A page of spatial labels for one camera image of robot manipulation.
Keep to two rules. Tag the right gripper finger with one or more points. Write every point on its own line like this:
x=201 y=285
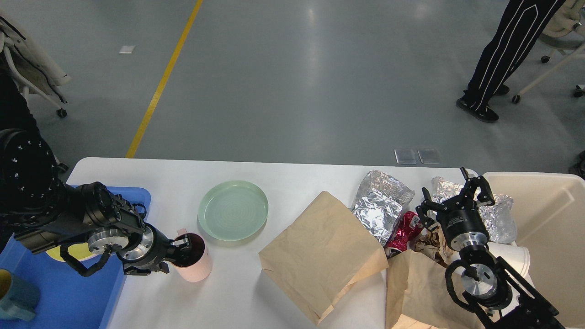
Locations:
x=425 y=207
x=476 y=191

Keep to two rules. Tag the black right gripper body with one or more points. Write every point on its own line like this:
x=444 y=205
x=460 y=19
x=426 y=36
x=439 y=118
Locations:
x=462 y=228

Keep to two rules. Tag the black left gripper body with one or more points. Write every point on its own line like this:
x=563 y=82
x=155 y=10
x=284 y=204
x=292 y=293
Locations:
x=138 y=259

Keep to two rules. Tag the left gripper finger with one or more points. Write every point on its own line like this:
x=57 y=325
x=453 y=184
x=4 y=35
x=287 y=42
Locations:
x=182 y=243
x=163 y=264

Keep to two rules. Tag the pink ribbed mug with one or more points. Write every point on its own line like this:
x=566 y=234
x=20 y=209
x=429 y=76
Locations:
x=196 y=264

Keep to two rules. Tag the light green plate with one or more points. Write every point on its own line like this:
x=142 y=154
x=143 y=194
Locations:
x=233 y=210

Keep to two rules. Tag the dark teal mug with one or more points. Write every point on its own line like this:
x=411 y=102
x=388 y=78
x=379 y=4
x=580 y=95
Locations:
x=18 y=297

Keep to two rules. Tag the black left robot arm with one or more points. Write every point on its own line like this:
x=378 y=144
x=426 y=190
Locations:
x=88 y=223

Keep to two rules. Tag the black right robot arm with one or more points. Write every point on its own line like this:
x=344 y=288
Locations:
x=479 y=282

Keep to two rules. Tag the crumpled foil right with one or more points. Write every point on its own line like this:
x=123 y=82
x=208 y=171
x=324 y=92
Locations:
x=497 y=219

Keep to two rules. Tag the crumpled foil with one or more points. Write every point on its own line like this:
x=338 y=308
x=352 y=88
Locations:
x=380 y=201
x=497 y=219

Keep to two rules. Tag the crushed red can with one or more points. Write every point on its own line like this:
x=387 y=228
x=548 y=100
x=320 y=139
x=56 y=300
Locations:
x=407 y=230

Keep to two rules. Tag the crumpled brown paper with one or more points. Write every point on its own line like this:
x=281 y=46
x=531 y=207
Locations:
x=434 y=245

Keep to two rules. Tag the crumpled foil left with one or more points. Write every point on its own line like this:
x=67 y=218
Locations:
x=380 y=201

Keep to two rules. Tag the floor plate right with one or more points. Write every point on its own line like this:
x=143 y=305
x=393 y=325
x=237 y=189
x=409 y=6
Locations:
x=429 y=156

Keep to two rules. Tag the floor plate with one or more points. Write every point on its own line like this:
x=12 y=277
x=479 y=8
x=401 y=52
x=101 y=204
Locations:
x=429 y=156
x=405 y=156

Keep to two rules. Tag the floor plate left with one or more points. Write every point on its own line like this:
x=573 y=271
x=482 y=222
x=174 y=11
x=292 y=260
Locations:
x=405 y=156

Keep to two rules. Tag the yellow plate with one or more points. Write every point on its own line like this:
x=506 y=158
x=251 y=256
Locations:
x=79 y=251

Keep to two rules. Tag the beige plastic bin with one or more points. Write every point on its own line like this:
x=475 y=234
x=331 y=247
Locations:
x=549 y=212

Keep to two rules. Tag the white paper cup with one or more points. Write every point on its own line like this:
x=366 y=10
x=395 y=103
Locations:
x=516 y=256

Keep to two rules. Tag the brown paper bag lower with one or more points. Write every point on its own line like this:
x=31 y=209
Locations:
x=417 y=296

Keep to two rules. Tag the blue plastic tray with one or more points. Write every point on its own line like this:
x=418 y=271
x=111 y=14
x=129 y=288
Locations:
x=68 y=300

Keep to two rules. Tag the person leg far right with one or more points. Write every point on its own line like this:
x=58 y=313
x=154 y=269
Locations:
x=579 y=167

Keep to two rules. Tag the large brown paper bag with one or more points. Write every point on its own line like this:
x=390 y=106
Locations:
x=317 y=259

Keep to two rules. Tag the person in black left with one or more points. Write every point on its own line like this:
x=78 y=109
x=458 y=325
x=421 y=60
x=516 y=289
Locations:
x=14 y=112

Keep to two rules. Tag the person in striped trousers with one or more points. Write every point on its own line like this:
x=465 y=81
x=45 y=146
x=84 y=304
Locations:
x=519 y=27

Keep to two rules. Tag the chair with beige jacket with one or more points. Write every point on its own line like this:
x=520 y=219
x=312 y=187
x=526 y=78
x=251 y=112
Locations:
x=30 y=66

